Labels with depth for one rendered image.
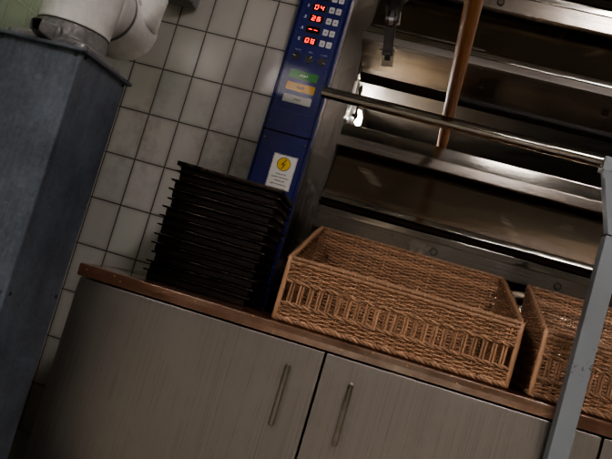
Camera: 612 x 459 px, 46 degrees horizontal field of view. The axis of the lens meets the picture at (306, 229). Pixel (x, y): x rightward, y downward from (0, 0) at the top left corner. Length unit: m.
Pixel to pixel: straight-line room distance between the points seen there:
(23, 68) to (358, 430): 1.02
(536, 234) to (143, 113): 1.25
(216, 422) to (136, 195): 0.91
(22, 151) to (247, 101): 0.94
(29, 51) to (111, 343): 0.66
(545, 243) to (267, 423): 0.99
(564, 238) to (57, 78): 1.43
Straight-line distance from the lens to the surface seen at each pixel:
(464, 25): 1.30
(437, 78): 2.24
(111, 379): 1.75
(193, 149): 2.30
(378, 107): 1.85
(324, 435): 1.64
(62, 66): 1.55
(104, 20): 1.63
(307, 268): 1.67
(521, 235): 2.18
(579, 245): 2.22
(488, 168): 2.21
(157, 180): 2.31
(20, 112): 1.56
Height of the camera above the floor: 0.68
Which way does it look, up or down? 4 degrees up
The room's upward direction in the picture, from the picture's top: 16 degrees clockwise
